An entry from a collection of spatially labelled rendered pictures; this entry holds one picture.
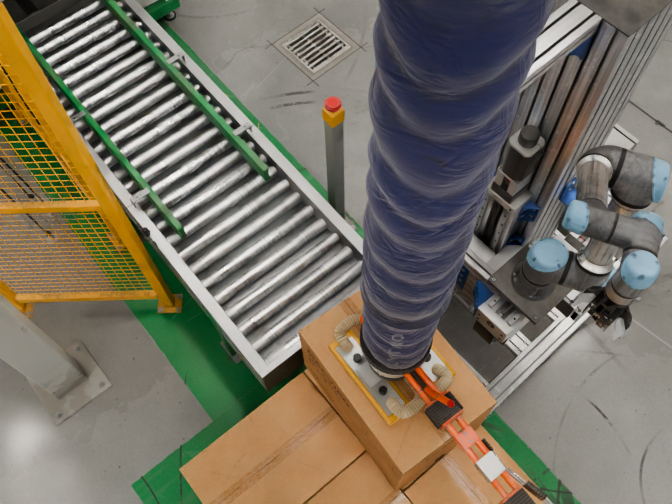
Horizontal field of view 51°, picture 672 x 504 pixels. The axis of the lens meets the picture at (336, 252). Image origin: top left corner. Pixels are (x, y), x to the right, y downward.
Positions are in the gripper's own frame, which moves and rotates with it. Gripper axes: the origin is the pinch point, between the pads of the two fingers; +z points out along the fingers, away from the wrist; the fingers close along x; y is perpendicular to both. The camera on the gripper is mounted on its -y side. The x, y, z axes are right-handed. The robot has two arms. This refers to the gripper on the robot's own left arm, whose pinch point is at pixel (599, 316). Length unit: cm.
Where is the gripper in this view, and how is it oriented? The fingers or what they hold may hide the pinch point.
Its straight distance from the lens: 200.3
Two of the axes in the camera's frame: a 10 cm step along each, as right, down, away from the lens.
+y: -7.5, 6.0, -2.8
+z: 0.2, 4.4, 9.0
